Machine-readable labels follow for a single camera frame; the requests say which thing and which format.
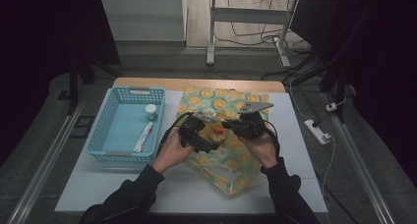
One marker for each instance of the small white adapter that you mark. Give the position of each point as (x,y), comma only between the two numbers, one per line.
(331,107)

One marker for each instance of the small white jar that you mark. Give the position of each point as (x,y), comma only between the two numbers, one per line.
(151,112)

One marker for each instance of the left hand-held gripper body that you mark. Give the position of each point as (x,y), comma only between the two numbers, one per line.
(191,129)

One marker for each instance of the white cabinet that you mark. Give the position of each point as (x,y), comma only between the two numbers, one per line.
(141,17)

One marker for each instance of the orange print cloth bag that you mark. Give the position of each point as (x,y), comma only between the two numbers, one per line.
(229,165)

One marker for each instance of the person's right hand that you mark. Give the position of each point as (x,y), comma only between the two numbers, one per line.
(265,150)

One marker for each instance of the white metal desk frame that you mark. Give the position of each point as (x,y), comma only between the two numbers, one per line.
(246,15)

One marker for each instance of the person's left hand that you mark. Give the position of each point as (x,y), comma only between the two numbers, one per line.
(170,152)

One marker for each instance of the white tube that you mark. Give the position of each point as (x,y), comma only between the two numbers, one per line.
(143,137)

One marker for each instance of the white table mat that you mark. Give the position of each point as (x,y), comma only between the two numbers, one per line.
(295,152)

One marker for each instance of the blue plastic basket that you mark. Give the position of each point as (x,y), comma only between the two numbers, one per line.
(114,139)

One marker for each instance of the black metal stand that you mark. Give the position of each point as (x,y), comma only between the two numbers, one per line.
(73,86)
(334,73)

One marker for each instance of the white power strip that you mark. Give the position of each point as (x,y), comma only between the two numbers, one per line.
(317,132)

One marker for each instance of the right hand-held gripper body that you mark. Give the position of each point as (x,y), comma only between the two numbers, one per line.
(253,124)

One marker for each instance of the aluminium floor rail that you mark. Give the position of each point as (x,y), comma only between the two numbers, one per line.
(49,158)
(360,165)

